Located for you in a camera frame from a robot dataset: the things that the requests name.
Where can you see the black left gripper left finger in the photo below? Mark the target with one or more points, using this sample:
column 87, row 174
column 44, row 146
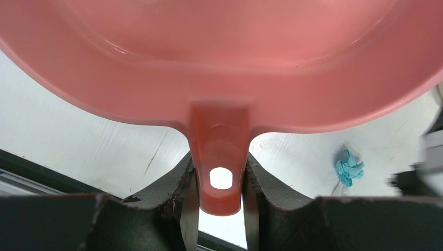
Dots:
column 165, row 214

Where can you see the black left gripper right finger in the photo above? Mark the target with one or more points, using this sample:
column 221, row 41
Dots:
column 274, row 213

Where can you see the light blue paper scrap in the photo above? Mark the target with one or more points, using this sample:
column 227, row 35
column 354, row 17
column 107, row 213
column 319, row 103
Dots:
column 348, row 167

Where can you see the pink dustpan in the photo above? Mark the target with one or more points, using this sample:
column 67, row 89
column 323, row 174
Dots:
column 224, row 72

